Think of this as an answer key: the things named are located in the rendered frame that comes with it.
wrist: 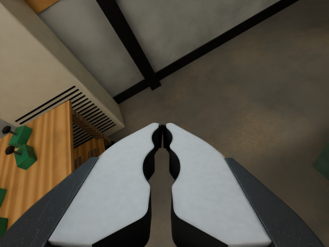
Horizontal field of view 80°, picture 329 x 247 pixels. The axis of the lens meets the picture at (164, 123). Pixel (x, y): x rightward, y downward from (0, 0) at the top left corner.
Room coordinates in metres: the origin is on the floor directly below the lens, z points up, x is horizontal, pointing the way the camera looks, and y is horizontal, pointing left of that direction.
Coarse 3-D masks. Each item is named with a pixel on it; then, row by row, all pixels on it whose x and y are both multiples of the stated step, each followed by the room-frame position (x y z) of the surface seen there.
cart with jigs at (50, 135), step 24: (48, 120) 0.99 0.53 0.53; (72, 120) 0.99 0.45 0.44; (0, 144) 1.07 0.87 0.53; (24, 144) 0.86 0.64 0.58; (48, 144) 0.82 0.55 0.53; (72, 144) 0.73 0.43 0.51; (96, 144) 0.97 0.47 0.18; (0, 168) 0.88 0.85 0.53; (24, 168) 0.75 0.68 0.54; (48, 168) 0.67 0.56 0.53; (72, 168) 0.60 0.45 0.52; (0, 192) 0.69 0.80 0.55; (24, 192) 0.63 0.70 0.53; (0, 216) 0.59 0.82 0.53
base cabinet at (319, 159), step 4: (328, 144) 0.15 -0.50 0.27; (324, 148) 0.15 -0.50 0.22; (328, 148) 0.14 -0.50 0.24; (324, 152) 0.14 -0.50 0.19; (328, 152) 0.13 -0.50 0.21; (320, 156) 0.15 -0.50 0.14; (324, 156) 0.13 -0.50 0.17; (328, 156) 0.12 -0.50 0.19; (316, 160) 0.15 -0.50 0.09; (320, 160) 0.14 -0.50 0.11; (324, 160) 0.12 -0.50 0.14; (328, 160) 0.11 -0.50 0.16; (312, 164) 0.15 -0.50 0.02; (316, 164) 0.14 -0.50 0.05; (320, 164) 0.13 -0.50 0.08; (324, 164) 0.12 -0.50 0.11; (328, 164) 0.10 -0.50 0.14; (316, 168) 0.13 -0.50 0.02; (320, 168) 0.12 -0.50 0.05; (324, 168) 0.11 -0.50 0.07; (328, 168) 0.10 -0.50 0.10; (320, 172) 0.11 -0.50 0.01; (324, 172) 0.10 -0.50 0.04; (328, 172) 0.09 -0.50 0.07; (328, 176) 0.07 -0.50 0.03
